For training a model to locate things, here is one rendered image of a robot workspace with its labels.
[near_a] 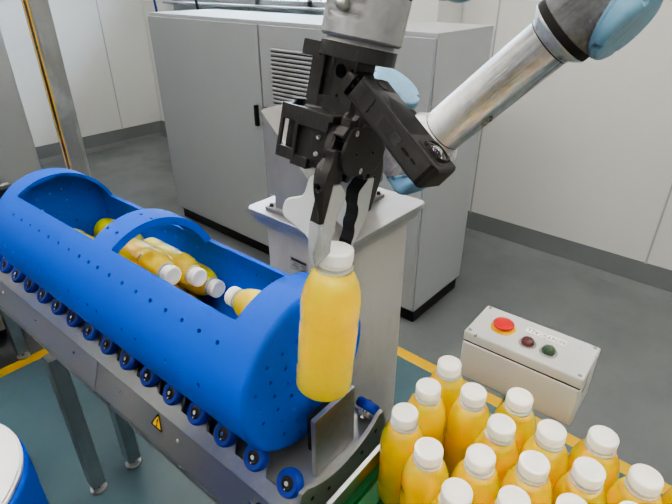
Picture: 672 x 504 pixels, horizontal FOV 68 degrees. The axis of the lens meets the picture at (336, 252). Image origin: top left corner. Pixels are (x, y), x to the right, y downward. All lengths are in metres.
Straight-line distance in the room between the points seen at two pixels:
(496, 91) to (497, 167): 2.69
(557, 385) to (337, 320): 0.47
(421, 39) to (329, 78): 1.76
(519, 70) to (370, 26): 0.48
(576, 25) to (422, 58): 1.43
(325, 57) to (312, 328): 0.27
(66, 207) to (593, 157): 2.82
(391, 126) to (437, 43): 1.79
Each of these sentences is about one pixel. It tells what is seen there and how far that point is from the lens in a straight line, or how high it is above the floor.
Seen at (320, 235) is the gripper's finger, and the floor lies 1.42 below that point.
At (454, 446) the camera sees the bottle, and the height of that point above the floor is 0.99.
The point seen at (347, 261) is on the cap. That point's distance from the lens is 0.51.
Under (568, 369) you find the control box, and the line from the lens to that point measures 0.89.
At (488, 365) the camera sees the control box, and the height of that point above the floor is 1.05.
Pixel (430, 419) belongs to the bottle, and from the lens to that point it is 0.83.
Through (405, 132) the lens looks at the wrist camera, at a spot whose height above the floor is 1.52.
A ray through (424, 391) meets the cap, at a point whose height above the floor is 1.08.
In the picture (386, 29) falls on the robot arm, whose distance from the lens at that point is 0.46.
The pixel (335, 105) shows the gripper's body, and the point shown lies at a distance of 0.49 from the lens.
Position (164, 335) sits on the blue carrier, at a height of 1.15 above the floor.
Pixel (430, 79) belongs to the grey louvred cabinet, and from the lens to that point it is 2.24.
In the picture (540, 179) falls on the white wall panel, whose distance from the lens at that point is 3.51.
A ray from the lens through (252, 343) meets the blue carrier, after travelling 0.71.
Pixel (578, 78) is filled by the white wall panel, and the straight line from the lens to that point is 3.33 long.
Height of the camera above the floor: 1.64
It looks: 29 degrees down
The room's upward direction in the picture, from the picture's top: straight up
